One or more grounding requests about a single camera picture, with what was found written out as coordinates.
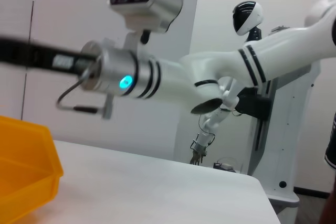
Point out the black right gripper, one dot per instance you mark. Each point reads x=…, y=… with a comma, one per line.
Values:
x=39, y=56

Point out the white humanoid robot arm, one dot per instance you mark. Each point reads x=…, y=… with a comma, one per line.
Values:
x=218, y=119

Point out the yellow plastic bin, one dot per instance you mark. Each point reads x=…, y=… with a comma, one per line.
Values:
x=26, y=169

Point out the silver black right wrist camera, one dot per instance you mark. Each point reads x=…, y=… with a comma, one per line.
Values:
x=152, y=3

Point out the white humanoid robot on pedestal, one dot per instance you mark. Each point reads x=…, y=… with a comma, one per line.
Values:
x=283, y=134

